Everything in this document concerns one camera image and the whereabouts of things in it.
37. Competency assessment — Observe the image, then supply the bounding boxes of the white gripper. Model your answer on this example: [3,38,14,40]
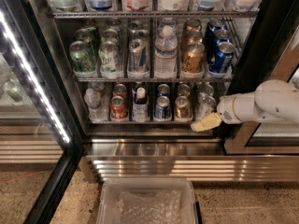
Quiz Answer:
[191,95,241,132]

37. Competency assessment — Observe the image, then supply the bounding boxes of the silver 7up can front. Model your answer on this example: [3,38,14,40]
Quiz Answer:
[196,95,216,120]

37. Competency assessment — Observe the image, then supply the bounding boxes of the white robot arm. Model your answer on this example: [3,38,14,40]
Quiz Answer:
[191,79,299,132]

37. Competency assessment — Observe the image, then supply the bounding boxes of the silver can behind 7up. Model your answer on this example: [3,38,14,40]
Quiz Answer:
[197,83,214,97]

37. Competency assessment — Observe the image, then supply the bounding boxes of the gold can front bottom shelf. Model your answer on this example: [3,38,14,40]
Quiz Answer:
[175,96,192,121]

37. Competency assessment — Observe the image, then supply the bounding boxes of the gold can shelf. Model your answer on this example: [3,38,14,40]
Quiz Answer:
[180,42,205,78]
[175,96,192,121]
[177,84,191,97]

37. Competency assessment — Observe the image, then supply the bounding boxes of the gold can rear bottom shelf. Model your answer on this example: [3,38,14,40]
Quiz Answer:
[177,84,191,97]

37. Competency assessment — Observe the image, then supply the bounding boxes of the blue can front bottom shelf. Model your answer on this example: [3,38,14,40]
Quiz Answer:
[154,96,172,121]

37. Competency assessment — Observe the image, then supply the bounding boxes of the blue pepsi can front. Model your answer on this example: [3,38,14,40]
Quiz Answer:
[207,41,235,78]

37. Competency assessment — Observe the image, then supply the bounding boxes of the blue pepsi can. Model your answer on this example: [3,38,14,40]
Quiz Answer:
[207,29,231,47]
[206,18,225,32]
[207,41,235,78]

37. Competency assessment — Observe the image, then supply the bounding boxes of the blue can rear bottom shelf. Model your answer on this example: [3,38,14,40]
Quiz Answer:
[157,84,171,97]

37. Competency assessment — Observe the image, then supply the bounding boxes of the gold can front middle shelf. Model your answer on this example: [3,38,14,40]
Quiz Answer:
[180,42,205,78]

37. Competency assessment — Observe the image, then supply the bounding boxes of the clear water bottle middle shelf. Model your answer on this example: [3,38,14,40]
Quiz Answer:
[154,25,178,78]

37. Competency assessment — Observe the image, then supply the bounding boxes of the blue pepsi can middle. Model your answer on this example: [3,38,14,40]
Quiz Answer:
[207,29,231,47]

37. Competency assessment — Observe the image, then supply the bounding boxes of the gold can middle row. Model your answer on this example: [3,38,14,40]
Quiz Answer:
[181,30,203,46]

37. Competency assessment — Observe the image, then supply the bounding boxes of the silver blue can middle shelf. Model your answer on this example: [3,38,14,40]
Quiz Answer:
[127,39,150,78]

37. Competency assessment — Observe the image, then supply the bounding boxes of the orange can front bottom shelf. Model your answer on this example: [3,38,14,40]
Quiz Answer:
[109,96,128,121]

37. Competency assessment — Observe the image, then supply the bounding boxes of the orange can shelf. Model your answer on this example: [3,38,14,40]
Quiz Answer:
[109,96,128,121]
[112,83,127,98]

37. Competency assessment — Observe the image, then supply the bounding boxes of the blue pepsi can rear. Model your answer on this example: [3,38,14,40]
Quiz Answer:
[206,18,225,32]

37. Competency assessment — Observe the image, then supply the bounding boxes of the gold can rear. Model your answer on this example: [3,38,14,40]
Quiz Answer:
[183,19,202,32]

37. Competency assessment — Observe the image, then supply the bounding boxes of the orange can rear bottom shelf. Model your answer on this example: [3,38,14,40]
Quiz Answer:
[112,83,127,98]

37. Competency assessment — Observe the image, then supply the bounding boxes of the small water bottle bottom shelf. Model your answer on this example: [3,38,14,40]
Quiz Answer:
[84,88,107,123]

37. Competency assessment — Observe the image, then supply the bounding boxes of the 7up can middle shelf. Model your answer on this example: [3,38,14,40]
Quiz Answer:
[98,41,121,78]

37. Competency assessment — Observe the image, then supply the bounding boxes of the green can front middle shelf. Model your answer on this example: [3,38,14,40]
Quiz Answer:
[69,41,95,77]

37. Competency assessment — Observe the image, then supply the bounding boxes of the green can middle row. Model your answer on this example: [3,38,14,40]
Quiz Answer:
[74,28,96,46]

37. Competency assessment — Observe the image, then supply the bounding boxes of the glass fridge door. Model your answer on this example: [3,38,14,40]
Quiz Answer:
[0,0,84,224]

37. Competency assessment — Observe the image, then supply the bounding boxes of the dark glass bottle white cap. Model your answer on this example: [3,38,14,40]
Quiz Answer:
[133,87,150,122]

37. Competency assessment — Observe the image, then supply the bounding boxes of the bubble wrap sheet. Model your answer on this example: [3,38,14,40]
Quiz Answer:
[116,189,182,224]

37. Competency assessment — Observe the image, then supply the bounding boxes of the clear plastic storage bin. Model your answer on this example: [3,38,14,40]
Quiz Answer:
[96,177,202,224]

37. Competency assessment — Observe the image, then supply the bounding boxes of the wire middle shelf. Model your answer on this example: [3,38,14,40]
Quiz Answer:
[73,76,234,84]

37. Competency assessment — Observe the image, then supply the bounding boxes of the wire shelf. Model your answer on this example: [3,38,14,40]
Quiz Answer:
[50,10,260,20]
[73,76,234,84]

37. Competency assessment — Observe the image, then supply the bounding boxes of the wire top shelf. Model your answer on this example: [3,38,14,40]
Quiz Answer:
[50,10,260,20]

